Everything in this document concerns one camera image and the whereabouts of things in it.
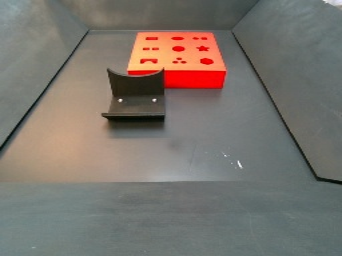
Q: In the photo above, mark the black curved holder stand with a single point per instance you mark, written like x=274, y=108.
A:
x=138, y=96

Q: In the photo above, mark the red shape sorter block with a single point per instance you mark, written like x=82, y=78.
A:
x=187, y=55

